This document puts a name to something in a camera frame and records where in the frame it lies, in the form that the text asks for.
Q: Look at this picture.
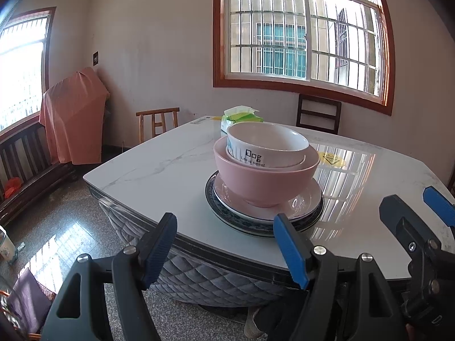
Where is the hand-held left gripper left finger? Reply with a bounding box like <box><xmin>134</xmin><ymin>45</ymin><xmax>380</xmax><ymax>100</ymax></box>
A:
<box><xmin>41</xmin><ymin>212</ymin><xmax>178</xmax><ymax>341</ymax></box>

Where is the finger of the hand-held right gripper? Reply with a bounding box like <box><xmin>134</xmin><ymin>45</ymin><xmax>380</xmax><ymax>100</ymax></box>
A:
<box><xmin>379</xmin><ymin>195</ymin><xmax>445</xmax><ymax>274</ymax></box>
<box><xmin>423</xmin><ymin>186</ymin><xmax>455</xmax><ymax>228</ymax></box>

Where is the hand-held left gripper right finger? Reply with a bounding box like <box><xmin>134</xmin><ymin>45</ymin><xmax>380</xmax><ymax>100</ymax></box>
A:
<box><xmin>273</xmin><ymin>213</ymin><xmax>408</xmax><ymax>341</ymax></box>

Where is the white plate with red rose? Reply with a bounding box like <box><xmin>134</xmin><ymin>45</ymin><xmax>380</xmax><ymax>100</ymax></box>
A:
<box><xmin>212</xmin><ymin>176</ymin><xmax>322</xmax><ymax>225</ymax></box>

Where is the black patterned plate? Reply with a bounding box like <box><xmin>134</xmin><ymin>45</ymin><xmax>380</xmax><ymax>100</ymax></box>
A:
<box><xmin>205</xmin><ymin>170</ymin><xmax>325</xmax><ymax>237</ymax></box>

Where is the white and pink ribbed bowl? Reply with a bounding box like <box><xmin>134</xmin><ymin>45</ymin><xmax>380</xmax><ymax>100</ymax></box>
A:
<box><xmin>224</xmin><ymin>138</ymin><xmax>311</xmax><ymax>172</ymax></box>

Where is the white bowl with blue stripes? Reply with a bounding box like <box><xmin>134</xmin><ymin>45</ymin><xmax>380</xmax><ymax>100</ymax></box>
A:
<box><xmin>227</xmin><ymin>122</ymin><xmax>310</xmax><ymax>168</ymax></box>

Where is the grey quilted table skirt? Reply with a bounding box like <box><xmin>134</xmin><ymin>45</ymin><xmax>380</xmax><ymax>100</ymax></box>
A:
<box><xmin>96</xmin><ymin>195</ymin><xmax>310</xmax><ymax>308</ymax></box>

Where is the person's leg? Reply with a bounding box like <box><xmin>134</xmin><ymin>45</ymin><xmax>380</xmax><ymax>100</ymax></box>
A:
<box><xmin>254</xmin><ymin>303</ymin><xmax>311</xmax><ymax>341</ymax></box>

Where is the person's shoe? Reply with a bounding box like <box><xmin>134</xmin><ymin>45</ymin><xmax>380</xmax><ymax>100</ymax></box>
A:
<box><xmin>245</xmin><ymin>307</ymin><xmax>265</xmax><ymax>338</ymax></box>

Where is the yellow round sticker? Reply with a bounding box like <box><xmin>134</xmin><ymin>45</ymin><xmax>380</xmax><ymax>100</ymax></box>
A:
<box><xmin>317</xmin><ymin>151</ymin><xmax>346</xmax><ymax>168</ymax></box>

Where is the light wooden chair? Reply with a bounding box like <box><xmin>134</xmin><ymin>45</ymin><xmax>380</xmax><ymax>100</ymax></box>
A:
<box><xmin>136</xmin><ymin>107</ymin><xmax>180</xmax><ymax>143</ymax></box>

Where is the white and yellow table label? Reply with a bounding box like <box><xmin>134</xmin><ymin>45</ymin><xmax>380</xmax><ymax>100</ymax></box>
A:
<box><xmin>190</xmin><ymin>115</ymin><xmax>223</xmax><ymax>126</ymax></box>

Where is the purple cloth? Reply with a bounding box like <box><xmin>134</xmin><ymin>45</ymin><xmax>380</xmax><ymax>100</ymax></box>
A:
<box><xmin>7</xmin><ymin>268</ymin><xmax>57</xmax><ymax>334</ymax></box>

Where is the green tissue pack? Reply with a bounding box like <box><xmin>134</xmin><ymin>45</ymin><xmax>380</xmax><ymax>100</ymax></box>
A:
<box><xmin>220</xmin><ymin>105</ymin><xmax>265</xmax><ymax>132</ymax></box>

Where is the orange cloth cover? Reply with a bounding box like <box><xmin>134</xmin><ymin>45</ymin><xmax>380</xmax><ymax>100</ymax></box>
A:
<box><xmin>39</xmin><ymin>67</ymin><xmax>110</xmax><ymax>166</ymax></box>

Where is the white container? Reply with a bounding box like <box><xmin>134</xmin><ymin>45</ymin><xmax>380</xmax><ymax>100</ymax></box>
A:
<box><xmin>0</xmin><ymin>224</ymin><xmax>18</xmax><ymax>265</ymax></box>

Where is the red bag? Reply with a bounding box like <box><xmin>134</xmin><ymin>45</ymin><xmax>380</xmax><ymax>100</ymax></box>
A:
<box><xmin>4</xmin><ymin>177</ymin><xmax>22</xmax><ymax>199</ymax></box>

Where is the dark wooden bench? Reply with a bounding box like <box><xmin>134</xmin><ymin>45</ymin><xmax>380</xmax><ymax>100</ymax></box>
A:
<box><xmin>0</xmin><ymin>114</ymin><xmax>77</xmax><ymax>221</ymax></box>

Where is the large barred window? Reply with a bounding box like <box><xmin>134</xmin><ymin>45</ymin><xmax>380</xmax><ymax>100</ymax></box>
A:
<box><xmin>212</xmin><ymin>0</ymin><xmax>396</xmax><ymax>116</ymax></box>

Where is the small barred window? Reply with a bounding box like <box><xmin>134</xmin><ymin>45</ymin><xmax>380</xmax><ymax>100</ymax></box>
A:
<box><xmin>0</xmin><ymin>6</ymin><xmax>57</xmax><ymax>139</ymax></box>

